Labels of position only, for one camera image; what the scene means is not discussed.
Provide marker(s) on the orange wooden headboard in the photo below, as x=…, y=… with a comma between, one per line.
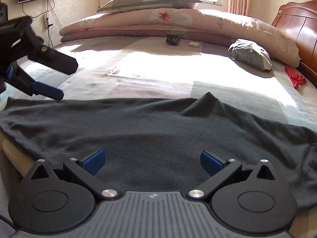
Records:
x=298, y=22

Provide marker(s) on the dark grey sweatpants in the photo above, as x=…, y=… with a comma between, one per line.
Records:
x=155, y=144

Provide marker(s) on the white power strip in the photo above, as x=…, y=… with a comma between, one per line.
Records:
x=48, y=25

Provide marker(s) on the grey floral pillow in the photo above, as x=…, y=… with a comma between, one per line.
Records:
x=115, y=6

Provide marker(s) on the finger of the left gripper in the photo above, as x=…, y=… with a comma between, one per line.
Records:
x=18, y=78
x=53, y=59

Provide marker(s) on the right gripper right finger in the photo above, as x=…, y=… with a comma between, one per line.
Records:
x=220, y=171

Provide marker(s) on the grey bundled cloth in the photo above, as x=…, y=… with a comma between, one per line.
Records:
x=249, y=52

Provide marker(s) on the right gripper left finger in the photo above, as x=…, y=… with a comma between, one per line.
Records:
x=84, y=171

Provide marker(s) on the pink floral folded quilt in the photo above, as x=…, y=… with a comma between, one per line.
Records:
x=229, y=25

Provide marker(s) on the white earbud case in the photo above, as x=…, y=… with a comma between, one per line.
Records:
x=194, y=44

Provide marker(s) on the black hair claw clip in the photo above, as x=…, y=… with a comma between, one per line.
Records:
x=172, y=40

